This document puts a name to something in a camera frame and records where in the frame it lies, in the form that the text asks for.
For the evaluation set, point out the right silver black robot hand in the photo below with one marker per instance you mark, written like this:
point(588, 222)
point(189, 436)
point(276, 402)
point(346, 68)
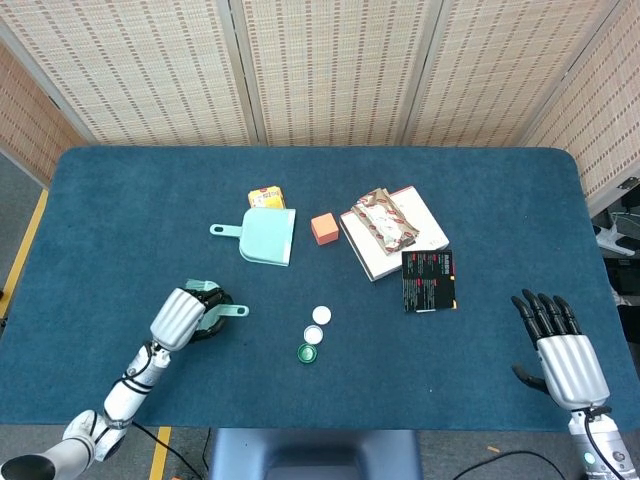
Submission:
point(565, 350)

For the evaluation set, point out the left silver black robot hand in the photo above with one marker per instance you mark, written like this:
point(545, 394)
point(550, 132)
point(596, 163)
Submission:
point(179, 317)

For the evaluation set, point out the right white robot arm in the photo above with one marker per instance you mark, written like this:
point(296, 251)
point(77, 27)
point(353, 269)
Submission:
point(597, 442)

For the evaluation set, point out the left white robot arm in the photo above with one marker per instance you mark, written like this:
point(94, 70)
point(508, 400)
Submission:
point(107, 400)

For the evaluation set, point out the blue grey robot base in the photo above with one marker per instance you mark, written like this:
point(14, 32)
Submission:
point(315, 454)

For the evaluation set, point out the green bottle cap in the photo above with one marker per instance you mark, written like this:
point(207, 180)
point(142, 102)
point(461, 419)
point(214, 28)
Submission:
point(307, 353)

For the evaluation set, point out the white bottle cap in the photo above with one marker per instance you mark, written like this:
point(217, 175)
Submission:
point(321, 315)

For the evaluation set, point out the mint green dustpan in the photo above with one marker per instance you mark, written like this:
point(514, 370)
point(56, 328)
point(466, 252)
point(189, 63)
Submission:
point(266, 241)

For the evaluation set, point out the white power strip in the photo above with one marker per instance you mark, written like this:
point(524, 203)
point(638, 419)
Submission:
point(612, 239)

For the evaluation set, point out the clear rimmed white cap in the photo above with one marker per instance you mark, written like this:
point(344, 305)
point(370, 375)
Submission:
point(313, 334)

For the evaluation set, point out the yellow snack packet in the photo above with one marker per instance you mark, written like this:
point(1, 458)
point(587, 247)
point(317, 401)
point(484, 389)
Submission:
point(266, 198)

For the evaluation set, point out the black printed card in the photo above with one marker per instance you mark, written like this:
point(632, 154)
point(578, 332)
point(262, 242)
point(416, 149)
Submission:
point(429, 281)

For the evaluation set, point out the yellow floor tape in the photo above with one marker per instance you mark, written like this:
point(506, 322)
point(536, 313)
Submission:
point(22, 250)

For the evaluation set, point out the orange foam cube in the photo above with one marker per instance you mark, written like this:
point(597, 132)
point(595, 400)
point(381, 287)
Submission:
point(325, 228)

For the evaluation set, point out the white flat cardboard box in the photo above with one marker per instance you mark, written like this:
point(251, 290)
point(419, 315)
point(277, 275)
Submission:
point(380, 250)

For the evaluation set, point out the silver red snack wrapper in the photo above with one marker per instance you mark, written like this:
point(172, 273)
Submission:
point(384, 222)

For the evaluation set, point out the woven folding screen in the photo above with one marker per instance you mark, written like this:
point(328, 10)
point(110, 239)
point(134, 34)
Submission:
point(320, 70)

